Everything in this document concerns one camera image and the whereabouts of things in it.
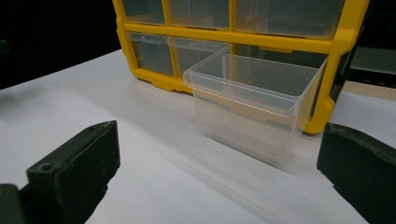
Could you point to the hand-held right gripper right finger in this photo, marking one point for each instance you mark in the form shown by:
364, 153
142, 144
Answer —
361, 174

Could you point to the yellow drawer organizer cabinet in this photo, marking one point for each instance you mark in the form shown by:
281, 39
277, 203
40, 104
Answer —
339, 46

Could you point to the large clear plastic drawer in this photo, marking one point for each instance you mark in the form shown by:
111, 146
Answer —
288, 17
249, 105

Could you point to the small clear plastic drawer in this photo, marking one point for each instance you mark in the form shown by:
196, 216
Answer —
193, 53
144, 11
152, 54
199, 12

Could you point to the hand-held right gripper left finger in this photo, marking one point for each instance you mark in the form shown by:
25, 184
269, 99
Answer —
74, 168

